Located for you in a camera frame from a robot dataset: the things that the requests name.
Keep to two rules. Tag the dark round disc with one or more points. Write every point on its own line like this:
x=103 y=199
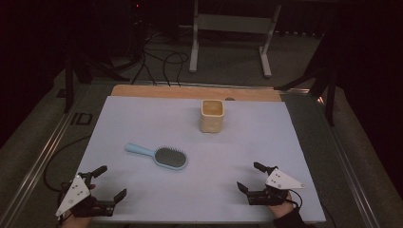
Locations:
x=229 y=98

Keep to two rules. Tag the beige square cup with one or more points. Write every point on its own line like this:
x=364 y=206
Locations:
x=211 y=122

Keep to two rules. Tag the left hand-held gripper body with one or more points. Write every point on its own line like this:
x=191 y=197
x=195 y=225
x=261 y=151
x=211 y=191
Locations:
x=74 y=191

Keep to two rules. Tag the aluminium floor rail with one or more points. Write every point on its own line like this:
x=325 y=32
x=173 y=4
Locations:
x=253 y=86
x=38 y=164
x=348 y=167

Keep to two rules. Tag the black tripod stand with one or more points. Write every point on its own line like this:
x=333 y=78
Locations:
x=69 y=85

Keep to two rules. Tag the white table mat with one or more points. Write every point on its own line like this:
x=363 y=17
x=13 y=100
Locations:
x=221 y=164

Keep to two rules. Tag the black rectangular frame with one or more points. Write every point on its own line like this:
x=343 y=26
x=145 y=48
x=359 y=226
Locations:
x=81 y=118

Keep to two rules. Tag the person's left hand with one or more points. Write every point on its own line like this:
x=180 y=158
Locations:
x=76 y=221

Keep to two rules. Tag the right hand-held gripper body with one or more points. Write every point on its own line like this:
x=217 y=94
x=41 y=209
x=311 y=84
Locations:
x=282 y=181

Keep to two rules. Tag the light blue hairbrush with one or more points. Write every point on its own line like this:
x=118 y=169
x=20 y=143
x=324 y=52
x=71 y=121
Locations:
x=170 y=157

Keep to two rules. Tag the black angled stand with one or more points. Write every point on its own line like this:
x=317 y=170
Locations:
x=331 y=101

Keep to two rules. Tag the person's right hand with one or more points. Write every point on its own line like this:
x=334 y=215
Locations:
x=280 y=209

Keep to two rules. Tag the dark equipment with red light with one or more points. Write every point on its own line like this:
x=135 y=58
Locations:
x=137 y=5

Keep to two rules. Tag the white metal stand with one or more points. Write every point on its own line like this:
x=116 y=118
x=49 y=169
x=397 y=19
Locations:
x=234 y=23

